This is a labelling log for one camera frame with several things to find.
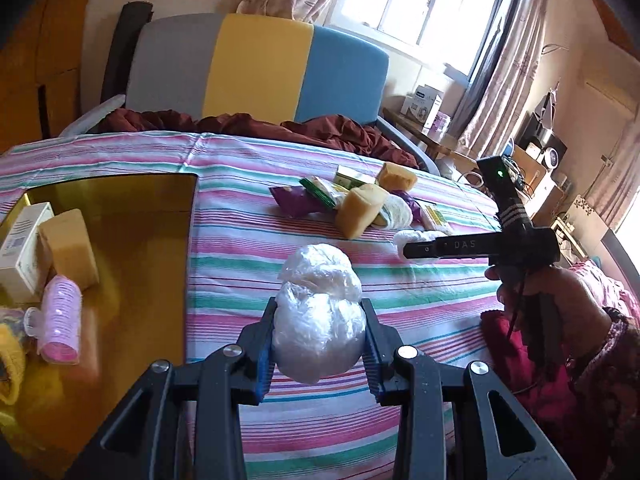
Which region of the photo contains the gold metal tin box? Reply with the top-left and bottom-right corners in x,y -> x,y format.
1,174 -> 196,479

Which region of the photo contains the pink hair roller pack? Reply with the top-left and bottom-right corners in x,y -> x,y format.
23,275 -> 82,365

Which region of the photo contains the wooden side desk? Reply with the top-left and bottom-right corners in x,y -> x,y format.
382,107 -> 565,226

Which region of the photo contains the white plastic bag ball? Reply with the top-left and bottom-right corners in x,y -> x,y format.
272,244 -> 367,385

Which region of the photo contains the green medicine box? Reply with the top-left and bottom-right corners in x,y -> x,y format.
333,166 -> 376,190

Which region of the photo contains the green Weidan snack pack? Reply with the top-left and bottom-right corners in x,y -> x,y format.
299,177 -> 348,210

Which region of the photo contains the maroon blanket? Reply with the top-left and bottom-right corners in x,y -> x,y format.
96,108 -> 419,169

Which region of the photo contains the white pink cardboard box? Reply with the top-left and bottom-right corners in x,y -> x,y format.
1,202 -> 54,304

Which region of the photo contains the purple snack packet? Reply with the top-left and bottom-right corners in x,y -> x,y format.
269,186 -> 326,219
392,190 -> 422,223

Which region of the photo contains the pink curtain right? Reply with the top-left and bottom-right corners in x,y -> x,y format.
448,0 -> 548,158

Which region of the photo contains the wooden wardrobe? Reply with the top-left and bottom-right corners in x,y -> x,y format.
1,0 -> 88,152

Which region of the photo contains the grey yellow blue headboard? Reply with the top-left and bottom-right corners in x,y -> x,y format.
126,13 -> 388,125

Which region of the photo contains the person right hand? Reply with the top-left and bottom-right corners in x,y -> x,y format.
482,263 -> 626,361

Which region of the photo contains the striped bed sheet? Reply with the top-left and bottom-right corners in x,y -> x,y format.
1,131 -> 497,477

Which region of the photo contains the white appliance box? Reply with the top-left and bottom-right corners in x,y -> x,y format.
400,86 -> 444,130

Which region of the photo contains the yellow knitted cloth bundle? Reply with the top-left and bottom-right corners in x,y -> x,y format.
0,307 -> 28,405

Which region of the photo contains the white sock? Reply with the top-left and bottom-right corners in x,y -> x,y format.
393,230 -> 445,261

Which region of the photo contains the yellow sponge block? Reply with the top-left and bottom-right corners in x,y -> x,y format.
39,209 -> 99,290
375,162 -> 418,192
335,184 -> 390,240

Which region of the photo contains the red clothing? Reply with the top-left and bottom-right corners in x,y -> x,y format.
480,310 -> 577,432

